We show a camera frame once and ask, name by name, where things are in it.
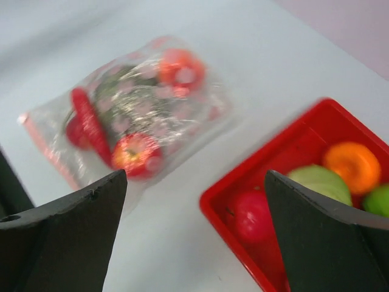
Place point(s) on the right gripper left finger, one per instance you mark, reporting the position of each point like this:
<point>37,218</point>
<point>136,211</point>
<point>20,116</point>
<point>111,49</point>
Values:
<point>66,244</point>

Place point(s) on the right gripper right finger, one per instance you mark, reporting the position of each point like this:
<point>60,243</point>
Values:
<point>326,245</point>

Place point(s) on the small red toy fruit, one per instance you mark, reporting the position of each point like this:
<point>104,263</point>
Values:
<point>74,133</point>

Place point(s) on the red toy apple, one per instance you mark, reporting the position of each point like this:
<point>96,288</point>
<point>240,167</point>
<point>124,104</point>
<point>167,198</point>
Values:
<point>139,155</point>

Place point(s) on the red toy chili pepper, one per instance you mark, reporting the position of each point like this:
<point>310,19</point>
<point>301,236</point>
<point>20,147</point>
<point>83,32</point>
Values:
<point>90,124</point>

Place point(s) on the clear pink-dotted zip bag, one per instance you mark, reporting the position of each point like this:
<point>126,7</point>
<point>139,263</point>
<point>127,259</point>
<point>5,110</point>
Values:
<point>204,111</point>

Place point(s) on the green toy melon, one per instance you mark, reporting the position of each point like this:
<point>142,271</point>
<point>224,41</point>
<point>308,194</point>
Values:
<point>127,102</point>

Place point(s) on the orange-red toy peach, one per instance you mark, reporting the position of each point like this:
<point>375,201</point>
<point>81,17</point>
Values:
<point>181,68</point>

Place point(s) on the green toy cabbage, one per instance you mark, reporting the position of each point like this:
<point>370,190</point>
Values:
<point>322,181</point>

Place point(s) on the green toy apple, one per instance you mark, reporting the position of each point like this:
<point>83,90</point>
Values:
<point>376,202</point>

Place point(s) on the red toy tomato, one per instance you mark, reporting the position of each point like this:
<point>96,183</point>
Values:
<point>251,217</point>

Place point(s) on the orange toy tangerine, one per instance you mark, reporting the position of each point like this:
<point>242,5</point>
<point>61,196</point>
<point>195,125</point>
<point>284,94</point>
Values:
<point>355,164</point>

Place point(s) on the red plastic tray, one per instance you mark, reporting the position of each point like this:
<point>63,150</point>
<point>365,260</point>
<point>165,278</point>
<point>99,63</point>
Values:
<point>303,142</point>

